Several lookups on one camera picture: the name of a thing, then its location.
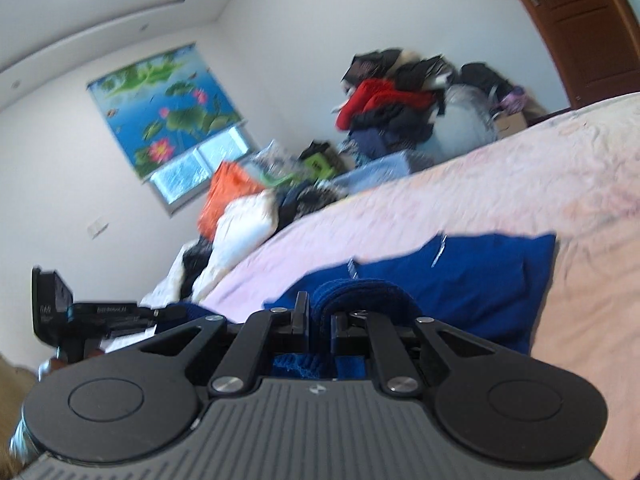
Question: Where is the blue knit sweater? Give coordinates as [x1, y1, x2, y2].
[154, 231, 558, 380]

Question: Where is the pile of dark clothes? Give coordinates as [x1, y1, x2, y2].
[334, 49, 529, 165]

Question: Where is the white cream pillow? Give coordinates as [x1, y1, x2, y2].
[191, 190, 279, 304]

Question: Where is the orange plastic bag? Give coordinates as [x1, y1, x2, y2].
[198, 162, 265, 240]

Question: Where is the leopard print fuzzy item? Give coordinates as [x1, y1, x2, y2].
[294, 181, 348, 220]

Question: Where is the light blue fleece blanket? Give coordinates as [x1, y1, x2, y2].
[331, 151, 434, 195]

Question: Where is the green plastic basket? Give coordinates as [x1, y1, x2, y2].
[255, 154, 337, 188]

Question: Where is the lotus print roller blind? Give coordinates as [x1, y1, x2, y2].
[88, 44, 242, 180]

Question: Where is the pink floral bed sheet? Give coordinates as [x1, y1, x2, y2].
[205, 94, 639, 479]

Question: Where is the clear plastic bag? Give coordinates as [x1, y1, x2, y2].
[430, 84, 498, 164]

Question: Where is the cardboard box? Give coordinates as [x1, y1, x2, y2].
[494, 112, 528, 140]

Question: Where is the red garment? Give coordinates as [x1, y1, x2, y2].
[335, 78, 436, 131]

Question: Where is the purple cloth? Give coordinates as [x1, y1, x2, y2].
[500, 86, 528, 115]

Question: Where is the brown wooden door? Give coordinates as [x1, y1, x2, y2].
[521, 0, 639, 108]

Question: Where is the white wall switch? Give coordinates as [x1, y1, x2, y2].
[87, 217, 110, 240]

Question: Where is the window with white frame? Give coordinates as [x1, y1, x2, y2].
[148, 124, 256, 216]

